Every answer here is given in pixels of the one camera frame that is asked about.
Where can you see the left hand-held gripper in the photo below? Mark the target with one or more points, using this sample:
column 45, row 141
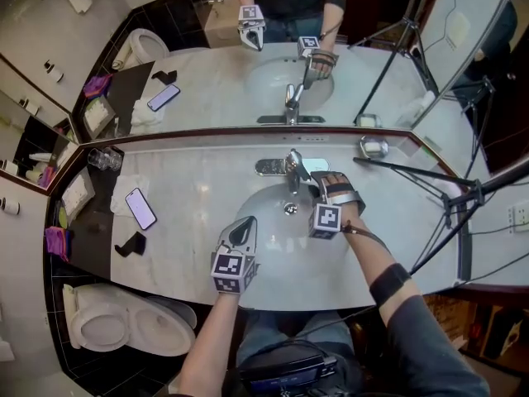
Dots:
column 231, row 271

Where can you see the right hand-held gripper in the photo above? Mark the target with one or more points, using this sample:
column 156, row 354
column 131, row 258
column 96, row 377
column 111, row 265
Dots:
column 326, row 221

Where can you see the chrome faucet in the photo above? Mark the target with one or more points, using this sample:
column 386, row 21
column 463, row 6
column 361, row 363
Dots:
column 292, row 161

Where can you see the person's right forearm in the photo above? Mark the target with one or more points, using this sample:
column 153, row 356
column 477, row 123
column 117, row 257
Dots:
column 365, row 254

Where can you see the person's left forearm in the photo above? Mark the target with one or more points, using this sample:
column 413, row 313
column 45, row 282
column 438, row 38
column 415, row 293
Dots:
column 206, row 341

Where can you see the person's right hand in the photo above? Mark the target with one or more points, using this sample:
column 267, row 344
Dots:
column 336, row 182

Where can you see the chrome sink drain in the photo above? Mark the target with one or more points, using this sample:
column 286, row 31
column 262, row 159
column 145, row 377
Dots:
column 290, row 208

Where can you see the white sink basin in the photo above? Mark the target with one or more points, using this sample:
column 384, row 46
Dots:
column 281, row 246

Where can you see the metal soap dish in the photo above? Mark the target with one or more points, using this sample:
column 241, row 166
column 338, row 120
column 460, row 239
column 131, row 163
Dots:
column 374, row 147

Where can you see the person's blue jeans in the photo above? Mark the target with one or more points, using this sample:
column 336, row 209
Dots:
column 264, row 337

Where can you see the dark smartphone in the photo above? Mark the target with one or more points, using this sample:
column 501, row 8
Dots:
column 140, row 209

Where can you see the black folded phone holder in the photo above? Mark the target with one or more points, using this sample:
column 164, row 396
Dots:
column 130, row 245

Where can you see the black armband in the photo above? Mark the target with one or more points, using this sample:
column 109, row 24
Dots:
column 390, row 283

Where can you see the white folded hand towel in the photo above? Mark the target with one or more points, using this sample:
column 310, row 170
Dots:
column 120, row 184

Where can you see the black chest-mounted device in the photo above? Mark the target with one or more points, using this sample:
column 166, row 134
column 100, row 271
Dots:
column 285, row 374

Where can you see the black light tripod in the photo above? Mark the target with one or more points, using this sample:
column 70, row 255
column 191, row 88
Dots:
column 463, row 192

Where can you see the clear drinking glass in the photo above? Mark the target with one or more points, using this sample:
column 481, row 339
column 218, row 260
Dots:
column 97, row 157
column 115, row 159

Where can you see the white toilet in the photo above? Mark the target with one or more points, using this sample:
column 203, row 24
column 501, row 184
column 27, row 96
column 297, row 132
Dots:
column 103, row 325

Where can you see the white amenity tray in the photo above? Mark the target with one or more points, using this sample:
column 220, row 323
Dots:
column 78, row 194

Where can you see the green packet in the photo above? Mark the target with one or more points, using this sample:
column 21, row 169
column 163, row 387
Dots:
column 63, row 218

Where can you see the purple packets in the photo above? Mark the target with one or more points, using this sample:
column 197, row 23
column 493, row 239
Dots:
column 58, row 242

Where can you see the angled side mirror panel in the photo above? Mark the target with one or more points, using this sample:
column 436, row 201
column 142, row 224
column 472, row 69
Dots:
column 487, row 97
column 33, row 139

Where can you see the person's dark shirt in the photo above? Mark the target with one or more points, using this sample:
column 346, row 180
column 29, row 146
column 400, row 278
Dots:
column 434, row 354

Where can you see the large wall mirror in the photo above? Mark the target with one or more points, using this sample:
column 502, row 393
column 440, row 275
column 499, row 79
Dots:
column 215, row 97

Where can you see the wall soap dispenser bottle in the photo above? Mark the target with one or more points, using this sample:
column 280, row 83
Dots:
column 10, row 206

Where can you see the white wall paper holder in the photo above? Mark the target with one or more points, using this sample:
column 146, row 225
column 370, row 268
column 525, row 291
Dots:
column 6, row 349

